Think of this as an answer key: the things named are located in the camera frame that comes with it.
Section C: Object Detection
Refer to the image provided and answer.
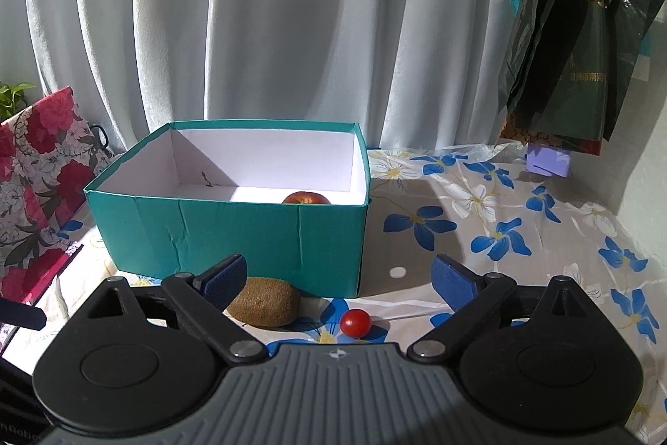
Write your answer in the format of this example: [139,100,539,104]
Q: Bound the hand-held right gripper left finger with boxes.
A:
[78,254,269,365]

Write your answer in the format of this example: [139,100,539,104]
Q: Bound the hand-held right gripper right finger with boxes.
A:
[406,254,592,365]

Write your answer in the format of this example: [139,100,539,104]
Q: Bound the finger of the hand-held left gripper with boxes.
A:
[0,297,48,332]

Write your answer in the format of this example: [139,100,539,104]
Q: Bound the brown kiwi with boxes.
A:
[226,276,302,327]

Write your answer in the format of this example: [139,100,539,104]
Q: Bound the teal cardboard box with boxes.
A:
[83,119,372,298]

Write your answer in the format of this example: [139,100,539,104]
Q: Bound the red cherry tomato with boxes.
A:
[340,309,372,338]

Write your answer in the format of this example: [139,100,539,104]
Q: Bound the red apple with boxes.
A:
[282,191,333,206]

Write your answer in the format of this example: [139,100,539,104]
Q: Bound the floral pink cushion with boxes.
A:
[0,85,114,305]

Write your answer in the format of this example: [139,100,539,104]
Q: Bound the light purple box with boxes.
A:
[526,141,571,177]

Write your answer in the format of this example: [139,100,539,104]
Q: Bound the green plant leaves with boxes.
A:
[0,81,37,120]

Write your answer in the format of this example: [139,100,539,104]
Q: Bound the black plastic bag gold print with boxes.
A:
[513,0,623,156]

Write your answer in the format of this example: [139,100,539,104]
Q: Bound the white curtain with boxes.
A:
[0,0,527,154]

